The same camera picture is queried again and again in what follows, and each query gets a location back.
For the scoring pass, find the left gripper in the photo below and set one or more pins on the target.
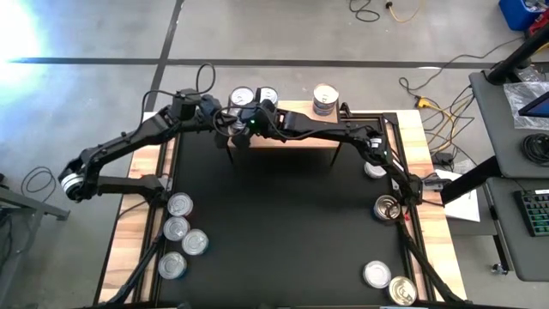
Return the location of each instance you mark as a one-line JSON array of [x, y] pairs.
[[210, 109]]

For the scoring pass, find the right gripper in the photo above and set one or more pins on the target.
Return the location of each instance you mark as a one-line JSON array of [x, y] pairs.
[[259, 120]]

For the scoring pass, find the dark blue tuna can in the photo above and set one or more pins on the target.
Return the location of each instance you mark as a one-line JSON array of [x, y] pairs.
[[241, 95]]

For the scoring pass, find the blue-labelled tin can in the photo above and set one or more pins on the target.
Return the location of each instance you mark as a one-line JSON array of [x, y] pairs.
[[273, 94]]

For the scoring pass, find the teal can with yellow print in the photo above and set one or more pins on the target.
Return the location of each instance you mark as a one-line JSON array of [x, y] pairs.
[[171, 265]]

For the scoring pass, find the green-grey labelled tin can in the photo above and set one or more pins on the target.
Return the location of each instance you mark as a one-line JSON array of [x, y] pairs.
[[374, 171]]

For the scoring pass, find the silver-lidded tin can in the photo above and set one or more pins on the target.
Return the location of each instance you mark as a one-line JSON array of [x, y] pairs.
[[377, 274]]

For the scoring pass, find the gold-lidded tin can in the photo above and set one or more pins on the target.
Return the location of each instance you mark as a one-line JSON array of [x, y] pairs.
[[402, 291]]

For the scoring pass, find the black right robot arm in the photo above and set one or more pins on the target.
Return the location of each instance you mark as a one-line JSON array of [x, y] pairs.
[[343, 126]]

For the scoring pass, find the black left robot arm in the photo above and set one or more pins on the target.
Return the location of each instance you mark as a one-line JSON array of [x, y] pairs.
[[128, 137]]

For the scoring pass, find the red can with barcode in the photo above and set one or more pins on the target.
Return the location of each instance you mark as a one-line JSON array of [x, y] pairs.
[[180, 204]]

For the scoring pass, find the yellow power plug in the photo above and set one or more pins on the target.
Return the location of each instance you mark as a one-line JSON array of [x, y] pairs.
[[422, 102]]

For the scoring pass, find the black power adapter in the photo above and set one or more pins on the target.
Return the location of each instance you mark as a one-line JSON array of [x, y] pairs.
[[442, 158]]

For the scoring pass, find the grey metal stand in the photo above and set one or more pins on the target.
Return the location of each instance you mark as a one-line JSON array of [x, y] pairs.
[[25, 205]]

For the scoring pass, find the black desk leg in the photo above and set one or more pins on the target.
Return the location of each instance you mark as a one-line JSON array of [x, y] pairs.
[[469, 180]]

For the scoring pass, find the white paper sheet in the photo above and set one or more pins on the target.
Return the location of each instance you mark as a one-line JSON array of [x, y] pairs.
[[465, 208]]

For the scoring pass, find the grey desk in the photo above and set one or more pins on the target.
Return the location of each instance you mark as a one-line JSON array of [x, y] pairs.
[[493, 129], [506, 240]]

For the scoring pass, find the clear plastic sheet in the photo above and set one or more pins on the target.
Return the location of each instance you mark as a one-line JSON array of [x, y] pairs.
[[514, 111]]

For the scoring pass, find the caster wheel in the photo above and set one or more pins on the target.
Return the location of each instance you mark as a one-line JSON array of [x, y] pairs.
[[497, 269]]

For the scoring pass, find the tablet with blue screen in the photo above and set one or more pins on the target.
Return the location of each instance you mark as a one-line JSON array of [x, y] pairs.
[[538, 106]]

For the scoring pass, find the backlit keyboard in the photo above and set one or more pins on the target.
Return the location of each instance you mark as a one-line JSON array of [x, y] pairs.
[[534, 211]]

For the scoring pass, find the blue plastic bin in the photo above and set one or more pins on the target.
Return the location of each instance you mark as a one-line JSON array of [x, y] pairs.
[[517, 13]]

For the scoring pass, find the red bag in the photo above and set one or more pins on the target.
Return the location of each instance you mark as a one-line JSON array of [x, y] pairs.
[[540, 26]]

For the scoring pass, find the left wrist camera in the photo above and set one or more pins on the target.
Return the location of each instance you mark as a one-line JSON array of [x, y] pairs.
[[185, 105]]

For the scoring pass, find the wooden shelf with black frame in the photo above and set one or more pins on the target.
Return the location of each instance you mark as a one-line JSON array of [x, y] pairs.
[[296, 141]]

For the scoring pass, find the silver metal bracket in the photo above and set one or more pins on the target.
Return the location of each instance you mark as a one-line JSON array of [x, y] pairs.
[[395, 185]]

